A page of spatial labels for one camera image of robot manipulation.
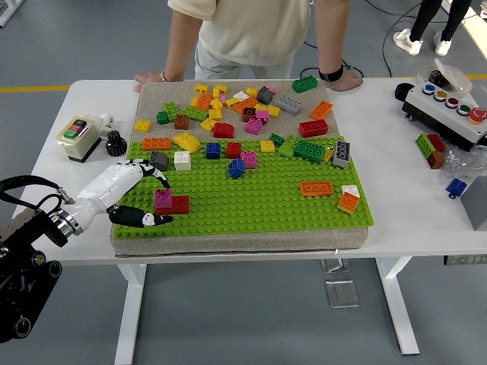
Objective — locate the person's right hand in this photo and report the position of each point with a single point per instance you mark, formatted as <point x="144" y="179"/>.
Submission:
<point x="148" y="79"/>

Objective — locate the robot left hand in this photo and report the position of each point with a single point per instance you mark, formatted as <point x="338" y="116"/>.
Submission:
<point x="110" y="182"/>

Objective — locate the person's left hand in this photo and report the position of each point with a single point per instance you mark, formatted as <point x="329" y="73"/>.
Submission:
<point x="346" y="81"/>

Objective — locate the pink two-by-two brick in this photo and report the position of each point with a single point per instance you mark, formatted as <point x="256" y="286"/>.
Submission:
<point x="163" y="199"/>
<point x="262" y="115"/>
<point x="249" y="160"/>

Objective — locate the yellow curved brick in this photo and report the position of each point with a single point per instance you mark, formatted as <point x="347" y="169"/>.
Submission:
<point x="187" y="141"/>

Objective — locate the red two-by-four brick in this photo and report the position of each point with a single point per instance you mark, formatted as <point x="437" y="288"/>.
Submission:
<point x="180" y="205"/>
<point x="313" y="128"/>

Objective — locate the blue sloped brick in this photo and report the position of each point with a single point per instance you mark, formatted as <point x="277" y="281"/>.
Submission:
<point x="236" y="168"/>

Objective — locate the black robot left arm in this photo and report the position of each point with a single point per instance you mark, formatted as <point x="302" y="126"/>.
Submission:
<point x="23" y="273"/>

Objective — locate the person's left forearm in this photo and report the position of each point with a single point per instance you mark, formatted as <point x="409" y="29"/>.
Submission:
<point x="333" y="38"/>

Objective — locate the person's right forearm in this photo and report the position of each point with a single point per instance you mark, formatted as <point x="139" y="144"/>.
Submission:
<point x="180" y="42"/>

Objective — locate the orange two-by-four brick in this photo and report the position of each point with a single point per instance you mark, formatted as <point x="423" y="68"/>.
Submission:
<point x="156" y="144"/>
<point x="322" y="110"/>
<point x="316" y="189"/>

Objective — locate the dark green two-by-four brick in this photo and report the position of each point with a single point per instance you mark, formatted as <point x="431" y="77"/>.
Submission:
<point x="309" y="151"/>
<point x="305" y="83"/>

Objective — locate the small dark green brick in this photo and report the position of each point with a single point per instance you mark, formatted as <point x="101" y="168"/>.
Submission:
<point x="163" y="118"/>
<point x="276" y="139"/>

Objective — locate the yellow two-by-two brick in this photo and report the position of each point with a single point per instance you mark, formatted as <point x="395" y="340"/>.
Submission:
<point x="267" y="146"/>
<point x="142" y="126"/>

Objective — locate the brown two-by-two brick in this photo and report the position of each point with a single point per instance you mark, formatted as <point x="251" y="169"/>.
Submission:
<point x="181" y="122"/>

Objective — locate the lime green two-by-four brick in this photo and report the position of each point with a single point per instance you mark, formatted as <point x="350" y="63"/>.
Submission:
<point x="194" y="113"/>

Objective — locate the grey two-by-four brick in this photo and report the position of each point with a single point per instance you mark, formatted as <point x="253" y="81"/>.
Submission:
<point x="288" y="105"/>
<point x="341" y="153"/>

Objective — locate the yellow L-shaped brick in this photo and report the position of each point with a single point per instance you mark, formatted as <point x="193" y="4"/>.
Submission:
<point x="220" y="89"/>

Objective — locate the small pink brick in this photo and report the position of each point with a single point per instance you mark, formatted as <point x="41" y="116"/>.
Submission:
<point x="272" y="89"/>
<point x="223" y="98"/>

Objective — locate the white two-by-two brick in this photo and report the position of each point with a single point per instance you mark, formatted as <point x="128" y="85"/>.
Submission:
<point x="182" y="161"/>

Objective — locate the small yellow brick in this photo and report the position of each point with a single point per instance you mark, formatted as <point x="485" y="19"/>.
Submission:
<point x="328" y="156"/>

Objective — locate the dark grey sloped brick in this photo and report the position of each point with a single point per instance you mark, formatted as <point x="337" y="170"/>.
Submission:
<point x="265" y="96"/>

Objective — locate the red curved brick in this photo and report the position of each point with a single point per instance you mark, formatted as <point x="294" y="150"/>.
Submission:
<point x="223" y="131"/>

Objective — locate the blue two-by-two brick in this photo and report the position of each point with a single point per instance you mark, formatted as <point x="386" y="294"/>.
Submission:
<point x="213" y="150"/>

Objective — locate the large orange brick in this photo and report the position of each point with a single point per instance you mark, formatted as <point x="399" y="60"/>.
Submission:
<point x="247" y="103"/>

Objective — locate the magenta two-by-two brick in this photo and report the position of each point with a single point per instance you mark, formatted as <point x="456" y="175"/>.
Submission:
<point x="254" y="126"/>

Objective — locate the red two-by-two brick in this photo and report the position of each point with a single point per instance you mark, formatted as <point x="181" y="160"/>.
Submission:
<point x="234" y="150"/>

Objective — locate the orange and yellow brick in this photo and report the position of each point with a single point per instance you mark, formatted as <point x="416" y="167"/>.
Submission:
<point x="347" y="202"/>

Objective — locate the blue brick with keyring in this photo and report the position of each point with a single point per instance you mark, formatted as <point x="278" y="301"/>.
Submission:
<point x="456" y="186"/>

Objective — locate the green studded baseplate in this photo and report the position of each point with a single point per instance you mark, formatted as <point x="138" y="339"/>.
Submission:
<point x="266" y="216"/>

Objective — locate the black wristband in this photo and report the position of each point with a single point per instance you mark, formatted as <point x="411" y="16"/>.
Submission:
<point x="331" y="77"/>

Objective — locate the black gear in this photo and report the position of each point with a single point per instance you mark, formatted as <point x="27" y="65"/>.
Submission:
<point x="115" y="143"/>

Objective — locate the white push-button control box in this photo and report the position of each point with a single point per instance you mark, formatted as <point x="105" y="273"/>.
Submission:
<point x="441" y="114"/>

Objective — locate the person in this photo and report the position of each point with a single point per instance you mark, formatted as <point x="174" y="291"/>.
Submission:
<point x="251" y="30"/>

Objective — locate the clear plastic container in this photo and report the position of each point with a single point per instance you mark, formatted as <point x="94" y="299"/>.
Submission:
<point x="458" y="81"/>

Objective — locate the white table leg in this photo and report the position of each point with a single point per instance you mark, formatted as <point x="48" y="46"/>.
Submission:
<point x="397" y="304"/>
<point x="129" y="315"/>

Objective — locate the clear plastic bag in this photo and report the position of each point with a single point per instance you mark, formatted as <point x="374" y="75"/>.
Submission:
<point x="462" y="163"/>

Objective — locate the grey box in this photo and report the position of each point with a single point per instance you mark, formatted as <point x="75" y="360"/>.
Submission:
<point x="477" y="205"/>

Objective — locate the small clear plastic case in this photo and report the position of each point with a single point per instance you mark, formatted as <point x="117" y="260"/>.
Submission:
<point x="333" y="265"/>

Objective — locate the large clear plastic case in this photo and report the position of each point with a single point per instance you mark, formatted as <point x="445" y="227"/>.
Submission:
<point x="342" y="294"/>

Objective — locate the table height control panel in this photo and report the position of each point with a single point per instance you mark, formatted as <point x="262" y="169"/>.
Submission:
<point x="464" y="260"/>

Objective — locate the beige switch box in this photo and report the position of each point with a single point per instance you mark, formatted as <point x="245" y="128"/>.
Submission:
<point x="78" y="133"/>

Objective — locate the white desk frame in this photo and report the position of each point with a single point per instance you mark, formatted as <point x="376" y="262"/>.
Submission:
<point x="4" y="19"/>

